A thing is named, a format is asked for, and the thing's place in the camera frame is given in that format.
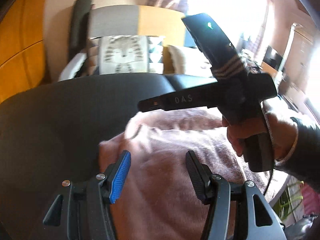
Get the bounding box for tiger print cushion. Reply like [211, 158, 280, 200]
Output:
[84, 35, 164, 75]

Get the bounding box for deer print cushion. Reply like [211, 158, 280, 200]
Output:
[168, 45, 213, 78]

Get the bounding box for black rolled mat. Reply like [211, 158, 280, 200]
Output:
[68, 0, 92, 61]

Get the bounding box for pink knitted sweater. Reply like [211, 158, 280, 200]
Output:
[99, 108, 287, 239]

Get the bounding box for grey yellow blue sofa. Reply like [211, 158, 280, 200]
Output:
[59, 5, 196, 81]

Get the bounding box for person right hand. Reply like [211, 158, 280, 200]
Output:
[222, 98, 298, 160]

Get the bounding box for green potted plant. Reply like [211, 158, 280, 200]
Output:
[272, 180, 304, 221]

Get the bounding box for magenta bed quilt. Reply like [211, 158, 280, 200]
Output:
[301, 183, 320, 215]

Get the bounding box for black cable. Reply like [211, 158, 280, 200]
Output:
[261, 104, 276, 197]

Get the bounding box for right black jacket sleeve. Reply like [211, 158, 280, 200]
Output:
[275, 117, 319, 192]

